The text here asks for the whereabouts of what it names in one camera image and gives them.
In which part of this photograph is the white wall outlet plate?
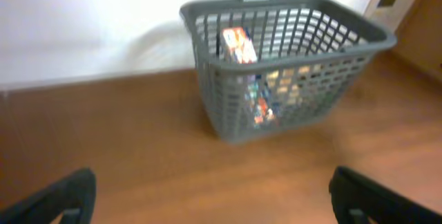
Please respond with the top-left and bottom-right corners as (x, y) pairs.
(364, 0), (412, 32)

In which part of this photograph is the grey plastic basket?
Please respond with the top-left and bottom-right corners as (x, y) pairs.
(180, 0), (396, 143)

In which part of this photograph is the Kleenex tissue multipack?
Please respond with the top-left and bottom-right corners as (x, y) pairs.
(221, 27), (275, 128)

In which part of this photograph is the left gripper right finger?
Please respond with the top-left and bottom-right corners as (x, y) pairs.
(329, 166), (441, 224)

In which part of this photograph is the beige snack bag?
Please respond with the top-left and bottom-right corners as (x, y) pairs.
(265, 64), (330, 105)

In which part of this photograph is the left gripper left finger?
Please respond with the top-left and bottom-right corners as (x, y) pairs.
(1, 168), (97, 224)

